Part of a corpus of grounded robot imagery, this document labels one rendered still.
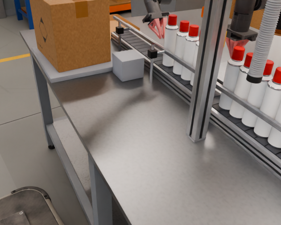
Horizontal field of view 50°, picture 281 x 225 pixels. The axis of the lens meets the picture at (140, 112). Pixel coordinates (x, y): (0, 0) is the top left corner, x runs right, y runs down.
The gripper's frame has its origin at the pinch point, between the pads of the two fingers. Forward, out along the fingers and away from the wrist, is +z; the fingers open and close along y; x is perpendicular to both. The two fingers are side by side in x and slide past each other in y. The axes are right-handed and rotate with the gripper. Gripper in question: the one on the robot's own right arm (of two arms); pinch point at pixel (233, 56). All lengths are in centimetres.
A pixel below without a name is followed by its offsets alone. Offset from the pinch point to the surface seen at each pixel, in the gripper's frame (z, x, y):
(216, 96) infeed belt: 13.9, 4.7, -0.8
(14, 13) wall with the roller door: 102, 15, 444
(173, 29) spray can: -1.8, 6.7, 25.8
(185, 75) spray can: 11.6, 8.2, 13.2
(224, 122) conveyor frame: 14.8, 11.8, -13.2
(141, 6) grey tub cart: 50, -94, 232
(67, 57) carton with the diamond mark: 11, 43, 46
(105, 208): 54, 46, 3
